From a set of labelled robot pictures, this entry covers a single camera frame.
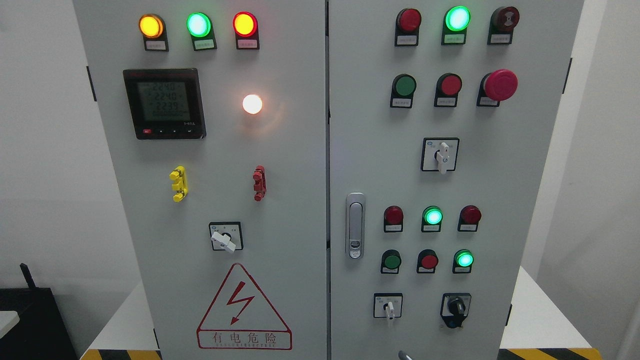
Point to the silver door swing handle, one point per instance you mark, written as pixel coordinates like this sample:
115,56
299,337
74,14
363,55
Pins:
355,225

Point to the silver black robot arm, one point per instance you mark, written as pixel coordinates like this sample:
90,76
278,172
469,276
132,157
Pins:
402,355

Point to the grey left cabinet door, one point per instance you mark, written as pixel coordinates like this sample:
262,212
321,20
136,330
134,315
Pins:
284,235

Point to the grey cabinet door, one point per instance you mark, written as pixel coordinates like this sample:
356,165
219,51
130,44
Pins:
284,235
376,150

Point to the grey right cabinet door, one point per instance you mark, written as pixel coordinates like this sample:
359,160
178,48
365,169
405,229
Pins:
376,150

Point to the red terminal connector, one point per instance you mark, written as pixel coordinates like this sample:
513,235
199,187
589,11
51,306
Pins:
259,186

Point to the dark red lamp middle left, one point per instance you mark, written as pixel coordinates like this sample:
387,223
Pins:
393,219

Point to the dark red lamp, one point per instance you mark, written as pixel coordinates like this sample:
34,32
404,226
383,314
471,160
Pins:
393,219
469,219
407,26

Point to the white lit indicator lamp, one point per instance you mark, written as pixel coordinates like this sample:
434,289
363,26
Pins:
252,104

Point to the green lamp middle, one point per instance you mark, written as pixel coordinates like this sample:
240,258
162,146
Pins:
432,219

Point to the green push button upper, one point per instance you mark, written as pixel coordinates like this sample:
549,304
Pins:
403,88

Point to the red push button lower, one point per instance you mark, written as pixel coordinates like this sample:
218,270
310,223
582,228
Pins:
427,262

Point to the red push button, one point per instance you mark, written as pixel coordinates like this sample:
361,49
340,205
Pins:
427,262
447,89

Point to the yellow terminal connector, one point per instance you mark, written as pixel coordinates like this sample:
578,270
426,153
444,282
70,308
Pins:
180,183

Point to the dark red lamp middle right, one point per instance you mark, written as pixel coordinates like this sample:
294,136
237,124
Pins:
469,219

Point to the red push button upper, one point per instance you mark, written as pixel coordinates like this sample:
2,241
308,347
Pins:
447,89

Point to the red high voltage warning sticker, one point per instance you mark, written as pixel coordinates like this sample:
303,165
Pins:
241,317

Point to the green lit push button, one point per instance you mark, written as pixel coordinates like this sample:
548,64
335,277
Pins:
463,262

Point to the red lit indicator lamp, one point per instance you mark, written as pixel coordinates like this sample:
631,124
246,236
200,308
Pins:
246,29

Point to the black digital power meter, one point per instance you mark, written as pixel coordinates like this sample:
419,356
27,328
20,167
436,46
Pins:
165,103

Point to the dark red lamp top right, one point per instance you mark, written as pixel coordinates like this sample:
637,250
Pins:
407,26

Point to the green indicator lamp top left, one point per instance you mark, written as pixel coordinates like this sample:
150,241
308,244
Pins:
201,31

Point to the red emergency stop button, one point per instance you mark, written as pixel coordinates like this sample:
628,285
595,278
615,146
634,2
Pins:
496,86

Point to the green lamp top right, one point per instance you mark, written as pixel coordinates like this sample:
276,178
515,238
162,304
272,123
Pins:
454,25

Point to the yellow indicator lamp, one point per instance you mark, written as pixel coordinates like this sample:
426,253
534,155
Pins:
153,30

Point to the dark red buzzer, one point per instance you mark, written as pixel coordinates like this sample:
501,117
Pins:
502,23

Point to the white platform with hazard stripes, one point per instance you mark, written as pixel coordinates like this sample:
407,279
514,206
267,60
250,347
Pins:
536,330

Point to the black box with antenna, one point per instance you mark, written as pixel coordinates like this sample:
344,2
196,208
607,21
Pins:
40,333

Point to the left door selector switch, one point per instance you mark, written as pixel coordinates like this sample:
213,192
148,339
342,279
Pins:
226,236

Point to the white selector switch upper right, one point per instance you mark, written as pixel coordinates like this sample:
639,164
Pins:
439,154

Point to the white selector switch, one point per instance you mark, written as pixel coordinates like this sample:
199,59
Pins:
388,306
439,154

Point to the white selector switch lower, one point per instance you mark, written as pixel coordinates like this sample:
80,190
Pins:
388,306

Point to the black rotary knob switch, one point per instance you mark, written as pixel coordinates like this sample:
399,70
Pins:
455,308

